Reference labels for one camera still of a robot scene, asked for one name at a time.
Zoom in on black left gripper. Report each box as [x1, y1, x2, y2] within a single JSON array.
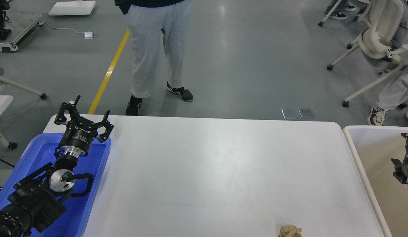
[[55, 95, 114, 157]]

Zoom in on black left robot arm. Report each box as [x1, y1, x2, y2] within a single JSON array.
[[0, 96, 114, 237]]

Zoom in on beige plastic bin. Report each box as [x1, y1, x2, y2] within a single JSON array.
[[343, 125, 408, 237]]

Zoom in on person in white clothes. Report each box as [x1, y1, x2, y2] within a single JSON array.
[[367, 0, 408, 126]]

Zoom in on metal floor plate right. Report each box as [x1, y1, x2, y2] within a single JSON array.
[[298, 108, 315, 119]]

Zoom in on metal floor plate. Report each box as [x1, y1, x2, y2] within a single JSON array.
[[298, 108, 315, 119], [281, 108, 298, 119]]

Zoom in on white chair base left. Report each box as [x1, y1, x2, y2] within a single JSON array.
[[0, 47, 47, 100]]

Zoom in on standing person grey trousers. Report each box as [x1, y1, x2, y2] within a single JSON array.
[[114, 0, 194, 116]]

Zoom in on grey equipment cart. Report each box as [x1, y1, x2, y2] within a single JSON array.
[[0, 0, 43, 52]]

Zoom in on metal floor plate left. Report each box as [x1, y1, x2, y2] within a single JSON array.
[[281, 108, 298, 119]]

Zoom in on white office chair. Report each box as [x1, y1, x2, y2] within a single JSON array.
[[327, 0, 408, 108]]

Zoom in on crumpled brown paper ball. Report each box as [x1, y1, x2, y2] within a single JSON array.
[[278, 224, 302, 237]]

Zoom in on white power adapter with cable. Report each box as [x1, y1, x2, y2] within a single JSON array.
[[42, 21, 95, 40]]

